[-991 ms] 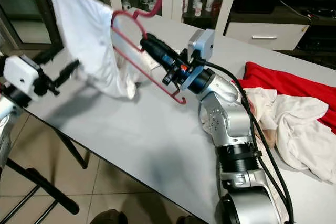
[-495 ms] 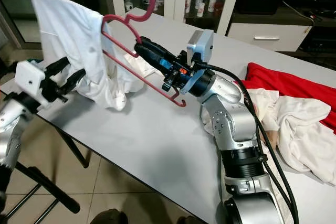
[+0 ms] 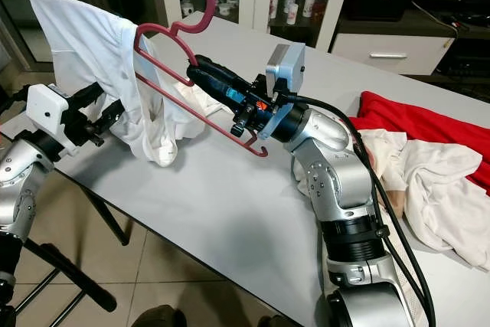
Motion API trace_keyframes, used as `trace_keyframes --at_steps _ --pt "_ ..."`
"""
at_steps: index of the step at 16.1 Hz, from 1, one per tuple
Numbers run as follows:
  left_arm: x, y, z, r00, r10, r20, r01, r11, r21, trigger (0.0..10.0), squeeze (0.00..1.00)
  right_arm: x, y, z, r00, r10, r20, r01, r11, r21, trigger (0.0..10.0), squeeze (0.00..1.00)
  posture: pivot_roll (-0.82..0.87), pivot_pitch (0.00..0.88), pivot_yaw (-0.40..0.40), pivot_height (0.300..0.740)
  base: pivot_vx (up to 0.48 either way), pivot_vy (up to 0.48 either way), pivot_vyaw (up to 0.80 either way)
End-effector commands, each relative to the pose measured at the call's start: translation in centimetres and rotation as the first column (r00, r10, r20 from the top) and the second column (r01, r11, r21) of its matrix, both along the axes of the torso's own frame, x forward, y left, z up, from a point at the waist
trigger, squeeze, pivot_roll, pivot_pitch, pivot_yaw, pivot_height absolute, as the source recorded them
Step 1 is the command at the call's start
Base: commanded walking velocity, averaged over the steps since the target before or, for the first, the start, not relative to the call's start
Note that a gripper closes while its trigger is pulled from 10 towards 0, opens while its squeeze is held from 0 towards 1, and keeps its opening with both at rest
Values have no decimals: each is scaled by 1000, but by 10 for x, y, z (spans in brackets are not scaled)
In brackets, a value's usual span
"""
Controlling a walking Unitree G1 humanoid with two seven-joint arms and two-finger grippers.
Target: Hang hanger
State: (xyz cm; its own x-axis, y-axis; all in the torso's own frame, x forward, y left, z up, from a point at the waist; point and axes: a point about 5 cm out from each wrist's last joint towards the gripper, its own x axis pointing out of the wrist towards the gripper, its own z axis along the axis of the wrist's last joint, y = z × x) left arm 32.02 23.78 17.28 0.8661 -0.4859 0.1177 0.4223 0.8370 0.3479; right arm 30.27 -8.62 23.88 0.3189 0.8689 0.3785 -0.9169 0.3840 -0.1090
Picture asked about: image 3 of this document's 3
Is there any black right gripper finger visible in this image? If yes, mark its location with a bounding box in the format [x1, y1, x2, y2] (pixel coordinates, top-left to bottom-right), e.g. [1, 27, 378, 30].
[188, 54, 248, 90]
[191, 71, 249, 113]

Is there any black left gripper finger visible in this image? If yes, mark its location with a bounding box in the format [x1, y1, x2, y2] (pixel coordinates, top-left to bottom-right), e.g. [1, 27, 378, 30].
[96, 98, 124, 133]
[73, 81, 107, 105]

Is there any plain white garment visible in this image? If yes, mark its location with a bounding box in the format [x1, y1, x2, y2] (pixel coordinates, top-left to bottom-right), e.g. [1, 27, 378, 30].
[29, 0, 219, 168]

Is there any printed white shirt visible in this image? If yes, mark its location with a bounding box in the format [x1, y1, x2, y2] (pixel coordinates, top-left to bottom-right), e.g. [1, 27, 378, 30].
[352, 128, 490, 274]

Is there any white table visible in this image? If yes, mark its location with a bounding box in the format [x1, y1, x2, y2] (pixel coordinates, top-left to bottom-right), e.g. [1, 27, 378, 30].
[4, 13, 490, 327]

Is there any red jersey with white trim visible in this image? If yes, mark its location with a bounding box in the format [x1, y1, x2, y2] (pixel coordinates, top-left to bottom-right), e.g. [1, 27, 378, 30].
[348, 91, 490, 194]

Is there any chrome and black clothes rack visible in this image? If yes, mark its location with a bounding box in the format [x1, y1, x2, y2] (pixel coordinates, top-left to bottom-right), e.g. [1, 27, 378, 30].
[15, 239, 119, 314]

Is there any white drawer unit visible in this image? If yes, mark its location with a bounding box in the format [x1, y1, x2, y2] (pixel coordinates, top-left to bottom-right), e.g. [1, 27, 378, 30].
[331, 32, 454, 77]

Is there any dark robot left foot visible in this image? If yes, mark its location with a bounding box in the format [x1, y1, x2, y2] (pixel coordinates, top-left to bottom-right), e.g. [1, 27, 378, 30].
[130, 304, 177, 327]

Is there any dark robot foot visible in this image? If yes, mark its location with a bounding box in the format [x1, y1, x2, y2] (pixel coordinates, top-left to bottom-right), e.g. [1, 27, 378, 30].
[256, 316, 299, 327]
[130, 304, 177, 327]

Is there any dark robot right foot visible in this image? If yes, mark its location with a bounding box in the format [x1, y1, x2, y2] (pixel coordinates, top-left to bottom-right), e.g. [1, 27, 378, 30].
[256, 316, 299, 327]

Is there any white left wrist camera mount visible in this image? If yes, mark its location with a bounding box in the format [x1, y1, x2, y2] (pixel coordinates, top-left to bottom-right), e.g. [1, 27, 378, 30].
[27, 83, 77, 138]

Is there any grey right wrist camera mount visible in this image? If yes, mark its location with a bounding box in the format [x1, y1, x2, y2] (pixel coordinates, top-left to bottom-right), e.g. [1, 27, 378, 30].
[256, 42, 308, 142]

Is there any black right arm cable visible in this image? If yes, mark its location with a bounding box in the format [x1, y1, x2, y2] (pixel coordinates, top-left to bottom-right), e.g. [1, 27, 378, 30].
[297, 93, 436, 327]

